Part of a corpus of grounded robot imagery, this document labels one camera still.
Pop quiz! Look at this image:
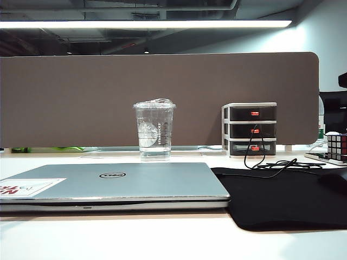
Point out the clear plastic Starbucks cup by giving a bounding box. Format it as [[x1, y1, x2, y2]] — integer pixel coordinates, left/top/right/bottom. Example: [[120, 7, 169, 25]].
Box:
[[132, 97, 177, 162]]

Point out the silver Dell laptop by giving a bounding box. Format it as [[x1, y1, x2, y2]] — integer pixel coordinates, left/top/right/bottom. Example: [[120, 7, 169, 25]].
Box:
[[0, 162, 231, 213]]

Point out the brown desk partition panel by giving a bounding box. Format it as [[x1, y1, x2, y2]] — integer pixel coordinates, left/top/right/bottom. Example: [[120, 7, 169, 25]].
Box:
[[0, 51, 320, 148]]

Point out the long ceiling light strip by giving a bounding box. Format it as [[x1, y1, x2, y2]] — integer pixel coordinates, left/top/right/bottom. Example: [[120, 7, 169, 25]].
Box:
[[0, 20, 293, 29]]

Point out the black mouse pad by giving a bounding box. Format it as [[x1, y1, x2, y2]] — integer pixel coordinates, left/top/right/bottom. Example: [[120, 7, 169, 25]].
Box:
[[210, 165, 347, 232]]

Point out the flat notebook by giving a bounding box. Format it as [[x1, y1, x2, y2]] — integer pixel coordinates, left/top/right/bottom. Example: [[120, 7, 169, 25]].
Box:
[[304, 151, 347, 165]]

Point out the white bottle green label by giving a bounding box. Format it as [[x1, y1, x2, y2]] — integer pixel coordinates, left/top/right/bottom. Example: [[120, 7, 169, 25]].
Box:
[[318, 96, 326, 141]]

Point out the black monitor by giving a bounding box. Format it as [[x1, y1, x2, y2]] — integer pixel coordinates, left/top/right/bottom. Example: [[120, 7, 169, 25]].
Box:
[[319, 91, 347, 135]]

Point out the Rubik's cube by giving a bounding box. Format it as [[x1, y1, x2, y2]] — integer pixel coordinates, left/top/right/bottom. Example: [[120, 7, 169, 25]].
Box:
[[327, 134, 347, 163]]

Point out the black computer mouse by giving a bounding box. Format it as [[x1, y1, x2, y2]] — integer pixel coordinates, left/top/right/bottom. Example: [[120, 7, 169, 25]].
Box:
[[317, 173, 347, 192]]

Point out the dark drawer red handle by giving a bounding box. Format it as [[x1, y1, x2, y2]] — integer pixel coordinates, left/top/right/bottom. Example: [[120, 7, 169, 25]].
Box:
[[229, 106, 277, 122], [229, 123, 277, 138], [229, 140, 277, 156]]

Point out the thin black cable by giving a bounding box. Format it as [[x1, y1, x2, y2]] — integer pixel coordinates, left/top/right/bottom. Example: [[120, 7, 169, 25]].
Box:
[[243, 123, 268, 169]]

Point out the black mouse cable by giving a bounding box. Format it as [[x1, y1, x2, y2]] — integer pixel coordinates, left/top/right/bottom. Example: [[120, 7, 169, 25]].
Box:
[[216, 158, 327, 179]]

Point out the white cable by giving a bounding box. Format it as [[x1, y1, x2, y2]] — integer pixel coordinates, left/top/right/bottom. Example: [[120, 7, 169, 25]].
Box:
[[307, 139, 329, 152]]

